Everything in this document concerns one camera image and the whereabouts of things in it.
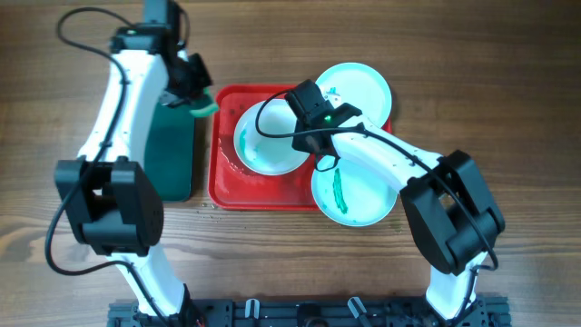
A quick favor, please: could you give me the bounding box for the white plate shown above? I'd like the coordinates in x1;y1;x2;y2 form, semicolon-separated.
233;99;310;175

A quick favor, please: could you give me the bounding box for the light blue plate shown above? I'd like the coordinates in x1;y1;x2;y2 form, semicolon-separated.
316;63;392;127
311;156;398;227

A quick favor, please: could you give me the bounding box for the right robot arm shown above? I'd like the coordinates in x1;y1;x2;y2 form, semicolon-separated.
284;80;506;323

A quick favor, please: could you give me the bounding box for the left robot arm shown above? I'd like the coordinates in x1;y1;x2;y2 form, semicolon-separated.
54;1;218;326

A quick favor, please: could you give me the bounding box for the red plastic tray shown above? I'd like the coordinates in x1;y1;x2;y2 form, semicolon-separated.
207;84;394;212

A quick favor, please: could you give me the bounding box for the light blue lower plate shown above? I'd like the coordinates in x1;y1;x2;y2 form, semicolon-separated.
311;156;398;227

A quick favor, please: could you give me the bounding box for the black tray with green water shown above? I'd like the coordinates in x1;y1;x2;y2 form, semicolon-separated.
144;104;195;202

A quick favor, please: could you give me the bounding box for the green sponge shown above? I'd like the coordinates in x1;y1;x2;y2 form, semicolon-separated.
188;88;220;118

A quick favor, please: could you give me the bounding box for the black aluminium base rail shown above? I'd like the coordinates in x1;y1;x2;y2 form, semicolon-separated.
106;295;513;327

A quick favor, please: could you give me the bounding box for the light blue upper plate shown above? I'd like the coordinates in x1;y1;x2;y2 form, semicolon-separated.
316;63;392;127

